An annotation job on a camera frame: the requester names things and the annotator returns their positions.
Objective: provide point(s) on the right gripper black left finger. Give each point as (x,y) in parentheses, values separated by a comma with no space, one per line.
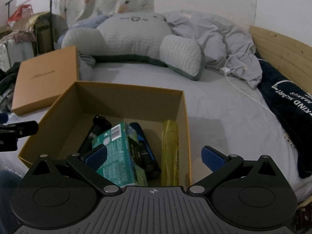
(59,193)

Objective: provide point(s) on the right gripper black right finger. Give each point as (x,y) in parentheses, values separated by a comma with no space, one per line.
(244,194)

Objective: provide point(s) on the orange box lid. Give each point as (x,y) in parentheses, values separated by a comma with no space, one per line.
(42,79)

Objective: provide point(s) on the black garment pile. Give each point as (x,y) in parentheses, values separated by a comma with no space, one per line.
(9,77)

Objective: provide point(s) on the orange cardboard box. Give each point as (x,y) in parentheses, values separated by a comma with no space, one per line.
(65,125)

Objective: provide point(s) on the green printed carton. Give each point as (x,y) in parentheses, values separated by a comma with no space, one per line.
(123,164)

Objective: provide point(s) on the silver foil bag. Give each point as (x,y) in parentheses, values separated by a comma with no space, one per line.
(12,52)

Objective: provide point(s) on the black cylindrical bottle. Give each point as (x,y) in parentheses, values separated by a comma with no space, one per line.
(100,125)

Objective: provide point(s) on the yellow transparent pouch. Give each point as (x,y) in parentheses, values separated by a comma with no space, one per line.
(170,154)

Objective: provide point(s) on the black blue flat device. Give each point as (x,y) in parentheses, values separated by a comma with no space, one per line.
(146,159)

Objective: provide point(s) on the black printed cushion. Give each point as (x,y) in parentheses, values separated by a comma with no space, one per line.
(292,107)

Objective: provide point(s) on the grey crumpled garment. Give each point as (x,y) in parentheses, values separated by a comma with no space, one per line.
(86,64)

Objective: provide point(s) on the brown cardboard box pile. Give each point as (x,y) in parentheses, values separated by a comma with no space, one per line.
(46,28)

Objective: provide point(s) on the red white plastic bag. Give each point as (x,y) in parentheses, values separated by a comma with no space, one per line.
(21,12)

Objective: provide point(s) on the black clothes rack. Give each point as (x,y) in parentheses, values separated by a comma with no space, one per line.
(46,2)

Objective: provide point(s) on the light blue blanket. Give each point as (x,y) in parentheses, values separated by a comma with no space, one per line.
(88,23)

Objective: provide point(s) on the wooden bed headboard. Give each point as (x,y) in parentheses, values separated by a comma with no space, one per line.
(290,57)

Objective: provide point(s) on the grey crumpled duvet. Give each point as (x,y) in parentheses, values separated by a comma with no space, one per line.
(224,43)

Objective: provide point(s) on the grey green backrest pillow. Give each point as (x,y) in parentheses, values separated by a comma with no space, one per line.
(138,37)

